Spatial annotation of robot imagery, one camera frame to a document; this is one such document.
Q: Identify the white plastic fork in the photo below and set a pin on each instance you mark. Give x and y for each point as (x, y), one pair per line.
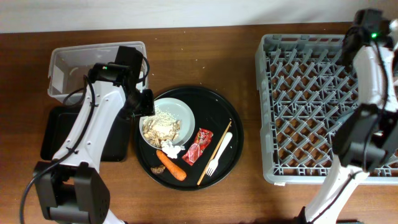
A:
(214, 162)

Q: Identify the red snack wrapper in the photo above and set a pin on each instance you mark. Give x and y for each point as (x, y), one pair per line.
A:
(201, 141)

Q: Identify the wooden chopstick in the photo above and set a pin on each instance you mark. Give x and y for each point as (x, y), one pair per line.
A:
(213, 154)

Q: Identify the grey dishwasher rack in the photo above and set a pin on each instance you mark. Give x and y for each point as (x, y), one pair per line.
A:
(306, 94)

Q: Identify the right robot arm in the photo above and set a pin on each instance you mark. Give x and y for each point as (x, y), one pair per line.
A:
(368, 137)

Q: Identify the round black tray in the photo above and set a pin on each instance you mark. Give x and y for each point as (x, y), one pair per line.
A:
(211, 112)

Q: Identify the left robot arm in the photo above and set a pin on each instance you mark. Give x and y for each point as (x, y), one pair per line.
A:
(69, 187)

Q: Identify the white tissue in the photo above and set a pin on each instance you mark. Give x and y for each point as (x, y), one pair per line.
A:
(170, 150)

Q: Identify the brown food scrap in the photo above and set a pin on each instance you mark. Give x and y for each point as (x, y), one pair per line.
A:
(158, 170)

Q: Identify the black rectangular tray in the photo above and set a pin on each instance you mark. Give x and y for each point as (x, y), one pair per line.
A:
(60, 122)

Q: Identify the clear plastic bin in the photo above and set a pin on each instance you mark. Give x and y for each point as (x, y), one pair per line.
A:
(68, 66)

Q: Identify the grey plate with food scraps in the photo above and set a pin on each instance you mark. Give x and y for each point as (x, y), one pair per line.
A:
(173, 120)

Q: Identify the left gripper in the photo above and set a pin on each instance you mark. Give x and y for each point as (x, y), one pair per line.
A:
(148, 108)

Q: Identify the orange carrot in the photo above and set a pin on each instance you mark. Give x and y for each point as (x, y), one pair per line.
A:
(175, 170)

